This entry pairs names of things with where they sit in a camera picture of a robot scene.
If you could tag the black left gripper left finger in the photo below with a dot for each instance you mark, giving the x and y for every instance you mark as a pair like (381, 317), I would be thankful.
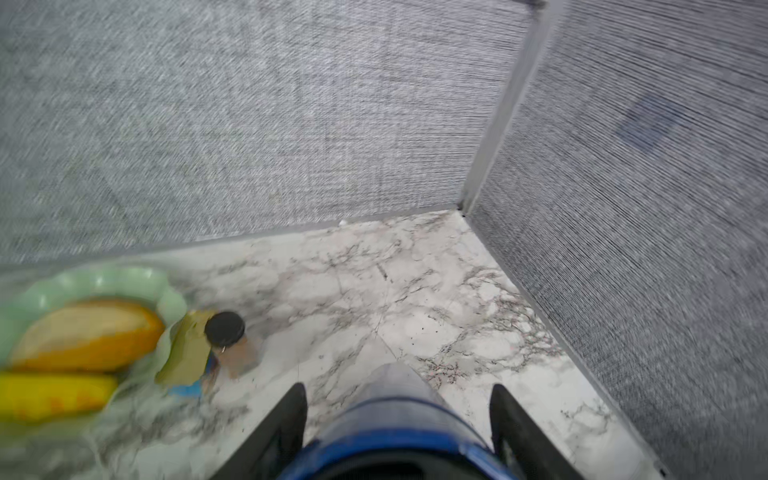
(272, 446)

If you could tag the green scalloped plate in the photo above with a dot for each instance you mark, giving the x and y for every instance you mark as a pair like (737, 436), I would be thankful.
(147, 286)

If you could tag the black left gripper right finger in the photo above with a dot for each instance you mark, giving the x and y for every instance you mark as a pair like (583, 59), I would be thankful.
(520, 443)

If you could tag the orange bread bun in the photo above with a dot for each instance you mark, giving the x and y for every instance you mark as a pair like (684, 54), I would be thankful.
(100, 336)

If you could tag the blue thermos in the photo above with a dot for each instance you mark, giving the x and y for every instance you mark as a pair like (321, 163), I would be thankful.
(398, 427)

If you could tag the small brown spice jar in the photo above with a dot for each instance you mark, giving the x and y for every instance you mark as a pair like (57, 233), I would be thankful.
(227, 336)

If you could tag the yellow banana toy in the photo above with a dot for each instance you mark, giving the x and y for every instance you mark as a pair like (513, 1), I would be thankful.
(35, 398)

